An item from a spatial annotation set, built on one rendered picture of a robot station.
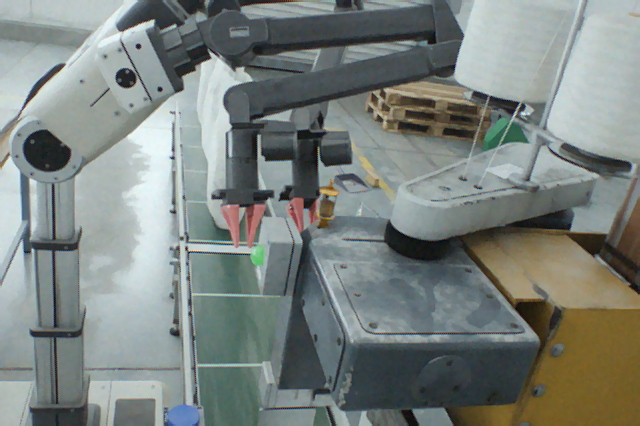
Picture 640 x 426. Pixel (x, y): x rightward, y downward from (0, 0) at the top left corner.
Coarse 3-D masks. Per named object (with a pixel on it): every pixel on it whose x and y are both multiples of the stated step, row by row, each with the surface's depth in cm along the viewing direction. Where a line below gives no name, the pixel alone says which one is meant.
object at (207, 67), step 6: (210, 54) 390; (210, 60) 391; (216, 60) 388; (204, 66) 395; (210, 66) 392; (204, 72) 397; (210, 72) 393; (204, 78) 397; (204, 84) 398; (204, 90) 399; (198, 96) 425; (204, 96) 400; (198, 102) 426; (204, 102) 401; (198, 108) 428
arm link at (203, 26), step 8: (200, 24) 101; (208, 24) 101; (200, 32) 101; (208, 40) 101; (208, 48) 102; (256, 48) 106; (216, 56) 106; (248, 56) 104; (232, 64) 102; (240, 64) 106
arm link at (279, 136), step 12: (240, 96) 100; (240, 108) 100; (240, 120) 100; (252, 120) 101; (264, 120) 102; (276, 120) 103; (264, 132) 102; (276, 132) 102; (288, 132) 102; (264, 144) 101; (276, 144) 102; (288, 144) 102; (264, 156) 102; (276, 156) 103; (288, 156) 103
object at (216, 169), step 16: (224, 80) 279; (240, 80) 295; (224, 112) 274; (224, 128) 267; (224, 144) 268; (224, 160) 271; (208, 176) 285; (224, 176) 275; (208, 192) 285; (240, 208) 284; (224, 224) 284
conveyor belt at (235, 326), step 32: (192, 256) 256; (224, 256) 261; (192, 288) 234; (224, 288) 238; (256, 288) 242; (192, 320) 229; (224, 320) 218; (256, 320) 222; (224, 352) 202; (256, 352) 205; (224, 384) 188; (256, 384) 190; (224, 416) 175; (256, 416) 177; (320, 416) 182
